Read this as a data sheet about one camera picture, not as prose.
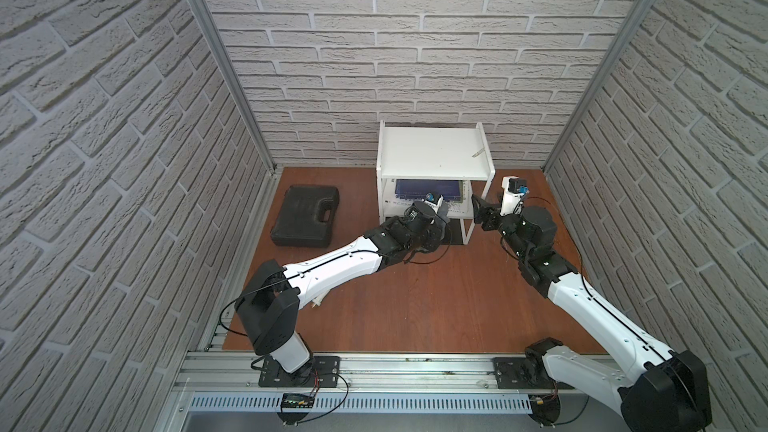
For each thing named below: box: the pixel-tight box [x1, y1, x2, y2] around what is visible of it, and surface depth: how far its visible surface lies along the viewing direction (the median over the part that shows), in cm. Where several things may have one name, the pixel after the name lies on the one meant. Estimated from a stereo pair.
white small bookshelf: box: [376, 120, 496, 245], surface depth 79 cm
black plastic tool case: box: [270, 185, 340, 248], surface depth 100 cm
